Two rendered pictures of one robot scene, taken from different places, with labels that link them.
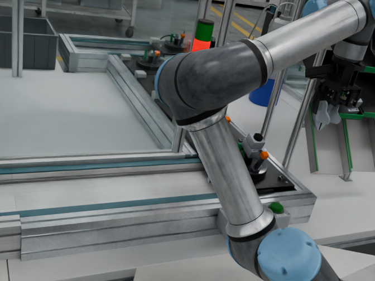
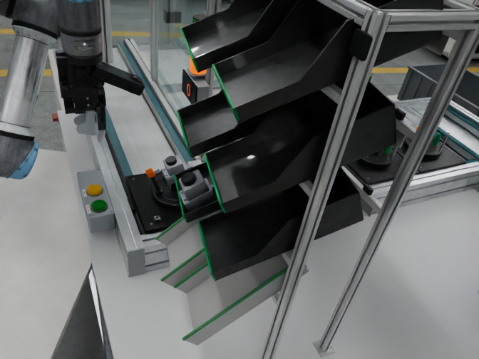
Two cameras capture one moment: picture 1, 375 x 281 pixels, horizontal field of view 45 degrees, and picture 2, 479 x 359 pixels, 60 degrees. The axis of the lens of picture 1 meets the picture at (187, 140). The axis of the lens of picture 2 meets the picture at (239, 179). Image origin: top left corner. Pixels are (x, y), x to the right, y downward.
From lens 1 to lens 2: 1.87 m
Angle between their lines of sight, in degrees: 73
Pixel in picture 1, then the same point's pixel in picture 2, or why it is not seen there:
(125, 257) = (77, 147)
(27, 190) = (134, 99)
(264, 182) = (146, 204)
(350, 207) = (170, 347)
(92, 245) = not seen: hidden behind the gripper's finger
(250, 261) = not seen: outside the picture
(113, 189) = (142, 129)
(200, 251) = not seen: hidden behind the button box
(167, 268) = (63, 165)
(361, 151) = (219, 306)
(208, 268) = (59, 186)
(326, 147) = (199, 246)
